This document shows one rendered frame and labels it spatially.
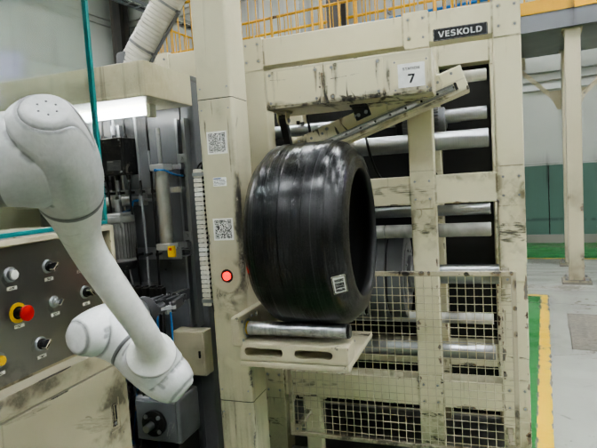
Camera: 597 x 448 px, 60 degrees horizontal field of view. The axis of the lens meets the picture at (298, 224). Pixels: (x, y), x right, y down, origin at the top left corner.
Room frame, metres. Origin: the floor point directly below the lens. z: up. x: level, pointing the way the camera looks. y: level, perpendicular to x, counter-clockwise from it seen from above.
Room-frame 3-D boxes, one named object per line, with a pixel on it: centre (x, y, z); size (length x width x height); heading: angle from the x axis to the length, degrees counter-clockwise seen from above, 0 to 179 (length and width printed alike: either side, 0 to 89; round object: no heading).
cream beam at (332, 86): (1.97, -0.23, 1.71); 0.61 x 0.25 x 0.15; 71
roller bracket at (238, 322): (1.79, 0.15, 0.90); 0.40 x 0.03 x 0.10; 161
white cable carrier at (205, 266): (1.80, 0.32, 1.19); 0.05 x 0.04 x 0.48; 161
